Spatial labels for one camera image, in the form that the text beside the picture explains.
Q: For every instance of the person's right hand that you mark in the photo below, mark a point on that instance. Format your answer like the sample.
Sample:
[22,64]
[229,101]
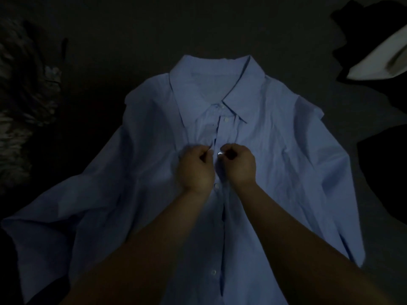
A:
[240,168]

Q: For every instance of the light blue button-up shirt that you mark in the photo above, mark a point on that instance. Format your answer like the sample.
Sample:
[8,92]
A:
[279,149]

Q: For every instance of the person's left hand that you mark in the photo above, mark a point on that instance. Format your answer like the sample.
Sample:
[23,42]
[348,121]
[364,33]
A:
[194,169]

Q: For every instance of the black cloth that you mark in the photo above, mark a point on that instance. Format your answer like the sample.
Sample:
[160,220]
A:
[386,168]

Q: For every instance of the black garment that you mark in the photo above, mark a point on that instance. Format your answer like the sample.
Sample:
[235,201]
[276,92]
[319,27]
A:
[359,31]

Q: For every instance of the white garment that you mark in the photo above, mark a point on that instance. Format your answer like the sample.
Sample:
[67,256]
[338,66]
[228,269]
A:
[380,61]

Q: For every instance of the person's right forearm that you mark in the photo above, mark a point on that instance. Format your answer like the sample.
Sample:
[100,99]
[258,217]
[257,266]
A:
[305,250]

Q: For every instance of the person's right fingers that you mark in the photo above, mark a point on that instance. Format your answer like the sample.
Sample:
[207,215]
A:
[228,152]

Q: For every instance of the person's left fingers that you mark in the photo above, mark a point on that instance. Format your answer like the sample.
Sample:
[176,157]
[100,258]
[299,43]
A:
[203,152]

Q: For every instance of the dark patterned fabric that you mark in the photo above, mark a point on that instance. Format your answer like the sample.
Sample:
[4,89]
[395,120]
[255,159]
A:
[22,101]

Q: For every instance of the person's left forearm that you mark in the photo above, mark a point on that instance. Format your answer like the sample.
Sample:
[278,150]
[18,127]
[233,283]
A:
[143,250]

